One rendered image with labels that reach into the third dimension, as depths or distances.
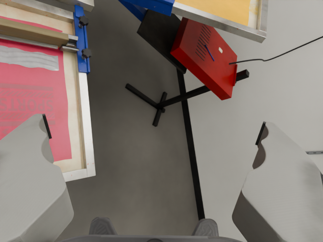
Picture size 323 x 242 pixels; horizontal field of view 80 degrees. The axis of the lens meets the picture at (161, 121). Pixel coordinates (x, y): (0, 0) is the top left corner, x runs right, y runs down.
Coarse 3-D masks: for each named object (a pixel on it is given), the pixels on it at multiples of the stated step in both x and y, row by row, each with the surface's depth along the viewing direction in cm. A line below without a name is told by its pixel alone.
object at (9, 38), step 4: (0, 36) 74; (4, 36) 74; (8, 36) 75; (12, 36) 76; (12, 40) 76; (16, 40) 77; (20, 40) 78; (24, 40) 78; (28, 40) 79; (32, 44) 81; (36, 44) 81; (40, 44) 82; (44, 44) 83; (48, 44) 84; (56, 48) 86
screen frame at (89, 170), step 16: (0, 0) 77; (16, 0) 80; (32, 0) 83; (48, 16) 90; (64, 16) 91; (80, 80) 91; (80, 96) 89; (80, 112) 90; (64, 176) 80; (80, 176) 83
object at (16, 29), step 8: (0, 24) 69; (8, 24) 70; (16, 24) 72; (24, 24) 74; (0, 32) 73; (8, 32) 73; (16, 32) 74; (24, 32) 75; (32, 32) 75; (40, 32) 77; (48, 32) 79; (56, 32) 81; (32, 40) 80; (40, 40) 81; (48, 40) 82; (56, 40) 82; (64, 40) 83
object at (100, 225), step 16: (96, 224) 6; (208, 224) 6; (64, 240) 5; (80, 240) 5; (96, 240) 5; (112, 240) 5; (128, 240) 5; (144, 240) 5; (160, 240) 5; (176, 240) 5; (192, 240) 5; (208, 240) 5; (224, 240) 5
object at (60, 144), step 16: (32, 48) 83; (48, 48) 87; (16, 64) 79; (16, 80) 78; (32, 80) 81; (48, 80) 85; (64, 80) 90; (64, 96) 88; (64, 112) 87; (64, 128) 86; (64, 144) 85
